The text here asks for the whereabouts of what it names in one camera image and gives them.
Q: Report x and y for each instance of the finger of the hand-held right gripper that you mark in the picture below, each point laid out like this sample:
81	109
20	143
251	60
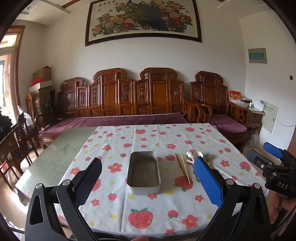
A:
257	158
272	149

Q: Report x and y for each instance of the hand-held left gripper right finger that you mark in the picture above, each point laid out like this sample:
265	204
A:
207	180

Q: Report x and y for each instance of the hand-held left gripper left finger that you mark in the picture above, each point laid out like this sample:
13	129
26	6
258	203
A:
91	180

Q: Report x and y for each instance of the brown wooden chopstick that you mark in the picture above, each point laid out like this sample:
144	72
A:
182	168

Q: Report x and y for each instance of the rectangular metal tin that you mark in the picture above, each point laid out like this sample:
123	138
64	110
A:
143	172

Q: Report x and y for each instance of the person's right hand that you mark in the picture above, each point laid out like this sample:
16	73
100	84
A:
274	208

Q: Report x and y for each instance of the person's left hand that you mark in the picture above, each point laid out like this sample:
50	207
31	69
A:
138	239

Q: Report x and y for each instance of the grey fluffy object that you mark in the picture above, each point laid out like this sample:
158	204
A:
253	139

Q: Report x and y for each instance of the wooden side table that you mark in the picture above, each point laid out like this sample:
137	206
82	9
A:
255	119

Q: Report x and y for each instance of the white desk phone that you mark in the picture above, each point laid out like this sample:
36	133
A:
259	104

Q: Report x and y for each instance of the purple armchair cushion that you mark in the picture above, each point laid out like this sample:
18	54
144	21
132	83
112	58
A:
226	122

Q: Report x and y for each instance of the small flat box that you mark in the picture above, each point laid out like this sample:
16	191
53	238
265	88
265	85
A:
245	100

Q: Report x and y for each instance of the strawberry flower print tablecloth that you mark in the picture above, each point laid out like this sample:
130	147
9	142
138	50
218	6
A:
161	143

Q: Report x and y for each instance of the red gift box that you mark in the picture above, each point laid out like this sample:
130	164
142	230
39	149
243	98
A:
234	96

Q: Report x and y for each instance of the purple sofa cushion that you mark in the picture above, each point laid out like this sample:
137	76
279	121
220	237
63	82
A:
115	119

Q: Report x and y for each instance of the carved wooden armchair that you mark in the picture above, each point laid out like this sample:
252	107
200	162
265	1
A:
210	90

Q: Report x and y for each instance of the dark wooden dining chair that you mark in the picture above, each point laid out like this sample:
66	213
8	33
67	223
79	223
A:
16	139

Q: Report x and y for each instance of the carved wooden sofa bench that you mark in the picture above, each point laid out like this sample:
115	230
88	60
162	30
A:
108	92

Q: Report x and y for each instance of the dark cabinet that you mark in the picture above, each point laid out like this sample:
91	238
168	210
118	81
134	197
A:
46	102

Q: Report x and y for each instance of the clear plastic bag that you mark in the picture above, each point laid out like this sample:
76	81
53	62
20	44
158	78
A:
25	117

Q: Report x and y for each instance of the brown wooden chair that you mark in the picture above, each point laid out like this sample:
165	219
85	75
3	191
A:
30	104

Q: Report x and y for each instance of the dark cloth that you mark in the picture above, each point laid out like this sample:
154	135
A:
5	122

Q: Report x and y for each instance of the white flat box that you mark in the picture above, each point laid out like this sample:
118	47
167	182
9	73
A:
40	86

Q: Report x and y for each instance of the red decoration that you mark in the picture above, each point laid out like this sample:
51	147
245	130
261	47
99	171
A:
37	81

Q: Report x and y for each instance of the brown cardboard box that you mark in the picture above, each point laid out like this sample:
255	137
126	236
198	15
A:
42	73

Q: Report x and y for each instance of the framed peacock flower painting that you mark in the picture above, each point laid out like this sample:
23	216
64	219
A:
138	20

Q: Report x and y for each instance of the white wall panel cover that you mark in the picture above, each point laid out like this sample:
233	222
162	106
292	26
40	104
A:
269	117

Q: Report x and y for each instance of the grey wall electrical panel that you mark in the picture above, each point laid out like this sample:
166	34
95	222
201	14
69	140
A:
257	55

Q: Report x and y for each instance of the wooden door frame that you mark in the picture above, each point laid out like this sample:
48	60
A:
19	58

